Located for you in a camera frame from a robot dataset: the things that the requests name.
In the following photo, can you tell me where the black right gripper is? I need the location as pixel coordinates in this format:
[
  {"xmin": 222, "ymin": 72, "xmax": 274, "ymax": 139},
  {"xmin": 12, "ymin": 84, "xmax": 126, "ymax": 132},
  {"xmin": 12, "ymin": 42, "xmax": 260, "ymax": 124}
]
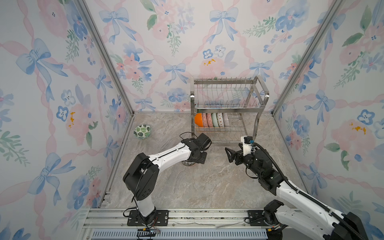
[{"xmin": 225, "ymin": 143, "xmax": 264, "ymax": 180}]

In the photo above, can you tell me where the dark speckled bowl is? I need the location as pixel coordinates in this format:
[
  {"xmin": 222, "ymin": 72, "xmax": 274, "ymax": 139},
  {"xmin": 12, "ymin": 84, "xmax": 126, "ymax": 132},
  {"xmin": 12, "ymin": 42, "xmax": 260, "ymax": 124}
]
[{"xmin": 182, "ymin": 161, "xmax": 195, "ymax": 167}]

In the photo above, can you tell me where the pale green celadon bowl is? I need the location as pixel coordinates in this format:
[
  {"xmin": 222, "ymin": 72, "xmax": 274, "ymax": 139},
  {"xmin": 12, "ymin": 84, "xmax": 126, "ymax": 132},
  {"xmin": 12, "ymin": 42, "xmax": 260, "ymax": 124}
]
[{"xmin": 211, "ymin": 113, "xmax": 219, "ymax": 128}]

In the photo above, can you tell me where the pink purple bowl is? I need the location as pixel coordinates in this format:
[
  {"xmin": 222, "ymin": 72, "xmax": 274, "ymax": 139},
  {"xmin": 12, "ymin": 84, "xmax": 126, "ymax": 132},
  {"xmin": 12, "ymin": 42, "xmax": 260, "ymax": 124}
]
[{"xmin": 201, "ymin": 113, "xmax": 209, "ymax": 128}]

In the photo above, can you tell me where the orange white bowl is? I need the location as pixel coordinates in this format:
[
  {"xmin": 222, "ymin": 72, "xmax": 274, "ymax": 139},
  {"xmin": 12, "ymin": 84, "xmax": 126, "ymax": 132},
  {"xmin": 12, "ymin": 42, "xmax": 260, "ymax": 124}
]
[{"xmin": 194, "ymin": 113, "xmax": 204, "ymax": 127}]

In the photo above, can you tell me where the dark patterned bowl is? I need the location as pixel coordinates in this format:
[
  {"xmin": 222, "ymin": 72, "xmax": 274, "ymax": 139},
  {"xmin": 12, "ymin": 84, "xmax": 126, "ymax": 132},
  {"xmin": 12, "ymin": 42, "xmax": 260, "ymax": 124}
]
[{"xmin": 206, "ymin": 113, "xmax": 214, "ymax": 128}]

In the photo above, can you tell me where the green geometric pattern bowl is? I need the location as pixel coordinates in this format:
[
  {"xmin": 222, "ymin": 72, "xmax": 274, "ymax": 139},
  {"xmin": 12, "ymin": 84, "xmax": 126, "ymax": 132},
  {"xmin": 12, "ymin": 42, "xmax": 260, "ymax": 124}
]
[{"xmin": 217, "ymin": 113, "xmax": 225, "ymax": 128}]

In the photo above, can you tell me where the stainless steel dish rack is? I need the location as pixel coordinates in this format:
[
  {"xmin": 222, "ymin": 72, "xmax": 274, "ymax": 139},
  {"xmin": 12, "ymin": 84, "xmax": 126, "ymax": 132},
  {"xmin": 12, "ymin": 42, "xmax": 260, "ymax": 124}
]
[{"xmin": 190, "ymin": 77, "xmax": 270, "ymax": 145}]

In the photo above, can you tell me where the purple glass bowl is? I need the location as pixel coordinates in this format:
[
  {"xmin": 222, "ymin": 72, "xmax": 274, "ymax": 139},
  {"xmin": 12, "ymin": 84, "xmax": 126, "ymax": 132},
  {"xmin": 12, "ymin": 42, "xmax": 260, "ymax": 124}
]
[{"xmin": 223, "ymin": 113, "xmax": 230, "ymax": 128}]

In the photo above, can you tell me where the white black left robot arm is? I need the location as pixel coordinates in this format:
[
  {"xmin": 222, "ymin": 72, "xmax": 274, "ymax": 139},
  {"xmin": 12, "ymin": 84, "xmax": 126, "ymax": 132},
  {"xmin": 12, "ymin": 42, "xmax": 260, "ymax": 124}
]
[{"xmin": 123, "ymin": 134, "xmax": 212, "ymax": 218}]

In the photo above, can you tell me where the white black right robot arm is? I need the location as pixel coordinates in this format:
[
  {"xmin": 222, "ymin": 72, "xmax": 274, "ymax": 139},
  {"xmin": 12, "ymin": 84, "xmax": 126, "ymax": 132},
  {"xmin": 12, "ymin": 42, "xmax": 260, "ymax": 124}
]
[{"xmin": 225, "ymin": 145, "xmax": 368, "ymax": 240}]

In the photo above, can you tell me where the green leaf pattern bowl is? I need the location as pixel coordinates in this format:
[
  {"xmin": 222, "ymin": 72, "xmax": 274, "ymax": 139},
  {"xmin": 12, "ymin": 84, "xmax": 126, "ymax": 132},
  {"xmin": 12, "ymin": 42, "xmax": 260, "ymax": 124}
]
[{"xmin": 134, "ymin": 124, "xmax": 152, "ymax": 140}]

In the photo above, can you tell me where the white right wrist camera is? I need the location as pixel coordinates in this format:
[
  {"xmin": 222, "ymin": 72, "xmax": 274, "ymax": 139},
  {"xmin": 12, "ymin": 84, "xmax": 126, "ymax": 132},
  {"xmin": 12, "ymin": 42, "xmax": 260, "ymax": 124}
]
[{"xmin": 241, "ymin": 136, "xmax": 254, "ymax": 156}]

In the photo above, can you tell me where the black corrugated cable conduit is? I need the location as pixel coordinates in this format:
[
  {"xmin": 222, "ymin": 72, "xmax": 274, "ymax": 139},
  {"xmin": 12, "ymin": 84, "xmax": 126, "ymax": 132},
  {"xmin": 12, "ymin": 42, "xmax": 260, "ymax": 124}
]
[{"xmin": 251, "ymin": 142, "xmax": 368, "ymax": 240}]

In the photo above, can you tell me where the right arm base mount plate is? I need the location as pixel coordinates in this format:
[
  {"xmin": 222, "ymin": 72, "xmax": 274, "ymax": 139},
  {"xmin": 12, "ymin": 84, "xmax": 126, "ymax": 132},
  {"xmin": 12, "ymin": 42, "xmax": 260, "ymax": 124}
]
[{"xmin": 244, "ymin": 210, "xmax": 281, "ymax": 228}]

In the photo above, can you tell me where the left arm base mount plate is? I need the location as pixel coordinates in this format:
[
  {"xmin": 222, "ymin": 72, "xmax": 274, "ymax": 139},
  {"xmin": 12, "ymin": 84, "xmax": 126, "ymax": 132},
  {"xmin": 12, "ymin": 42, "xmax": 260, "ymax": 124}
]
[{"xmin": 127, "ymin": 210, "xmax": 170, "ymax": 227}]

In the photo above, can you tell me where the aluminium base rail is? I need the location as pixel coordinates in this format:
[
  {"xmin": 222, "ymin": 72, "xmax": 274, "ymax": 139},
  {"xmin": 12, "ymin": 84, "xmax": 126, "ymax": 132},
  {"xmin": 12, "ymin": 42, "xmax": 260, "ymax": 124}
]
[{"xmin": 76, "ymin": 208, "xmax": 341, "ymax": 240}]

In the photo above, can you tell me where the aluminium corner post left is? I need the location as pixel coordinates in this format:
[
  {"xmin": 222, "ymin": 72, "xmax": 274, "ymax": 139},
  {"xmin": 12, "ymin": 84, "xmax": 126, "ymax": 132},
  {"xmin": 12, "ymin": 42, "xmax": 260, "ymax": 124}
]
[{"xmin": 74, "ymin": 0, "xmax": 134, "ymax": 117}]

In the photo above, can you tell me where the aluminium corner post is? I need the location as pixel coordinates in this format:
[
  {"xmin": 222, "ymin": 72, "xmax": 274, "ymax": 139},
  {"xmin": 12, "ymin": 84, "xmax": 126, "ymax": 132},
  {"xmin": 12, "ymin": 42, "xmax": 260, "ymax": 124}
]
[
  {"xmin": 270, "ymin": 0, "xmax": 346, "ymax": 116},
  {"xmin": 74, "ymin": 0, "xmax": 134, "ymax": 117}
]

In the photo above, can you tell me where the aluminium corner post right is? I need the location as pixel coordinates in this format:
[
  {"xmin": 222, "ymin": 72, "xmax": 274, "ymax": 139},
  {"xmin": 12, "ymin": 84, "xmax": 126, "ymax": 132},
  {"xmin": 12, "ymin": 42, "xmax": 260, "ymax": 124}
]
[{"xmin": 270, "ymin": 0, "xmax": 346, "ymax": 116}]

